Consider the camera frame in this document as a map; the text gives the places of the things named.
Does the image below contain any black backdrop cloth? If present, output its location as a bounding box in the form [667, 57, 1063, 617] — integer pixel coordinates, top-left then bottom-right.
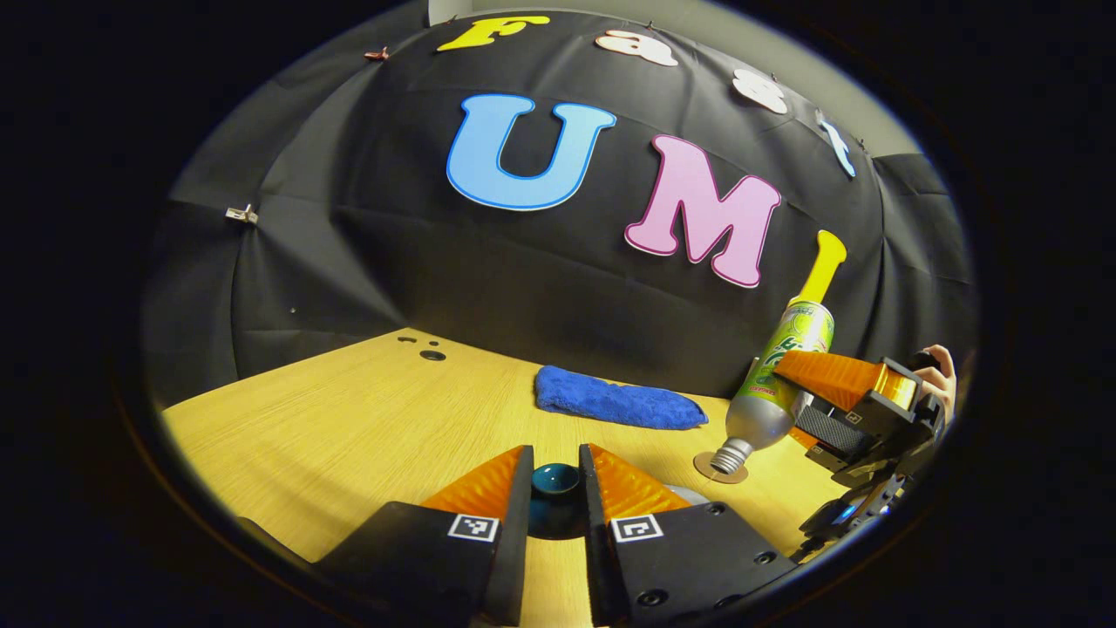
[144, 9, 977, 411]

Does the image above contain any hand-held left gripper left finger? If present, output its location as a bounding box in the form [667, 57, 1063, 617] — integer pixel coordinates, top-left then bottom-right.
[314, 445, 534, 627]

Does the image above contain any round brown coaster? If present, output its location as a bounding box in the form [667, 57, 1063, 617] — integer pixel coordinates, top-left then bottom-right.
[694, 451, 750, 485]

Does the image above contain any blue towel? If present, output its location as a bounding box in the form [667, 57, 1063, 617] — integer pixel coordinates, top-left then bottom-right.
[534, 365, 709, 431]

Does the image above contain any silver green water bottle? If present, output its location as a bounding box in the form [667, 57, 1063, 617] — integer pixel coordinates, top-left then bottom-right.
[709, 299, 836, 476]

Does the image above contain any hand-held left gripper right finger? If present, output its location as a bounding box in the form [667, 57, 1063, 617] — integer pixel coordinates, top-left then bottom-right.
[579, 443, 799, 628]

